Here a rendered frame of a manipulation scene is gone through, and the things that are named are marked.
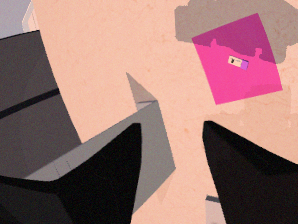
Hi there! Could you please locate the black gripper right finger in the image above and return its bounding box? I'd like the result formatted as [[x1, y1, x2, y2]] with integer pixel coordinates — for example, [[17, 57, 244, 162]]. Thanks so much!
[[202, 120, 298, 224]]

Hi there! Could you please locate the pink square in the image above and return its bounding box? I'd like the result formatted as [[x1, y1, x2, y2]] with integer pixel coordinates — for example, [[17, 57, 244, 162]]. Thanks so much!
[[192, 12, 283, 105]]

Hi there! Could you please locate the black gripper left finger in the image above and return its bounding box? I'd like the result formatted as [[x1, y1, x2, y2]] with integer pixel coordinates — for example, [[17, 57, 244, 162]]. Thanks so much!
[[0, 124, 142, 224]]

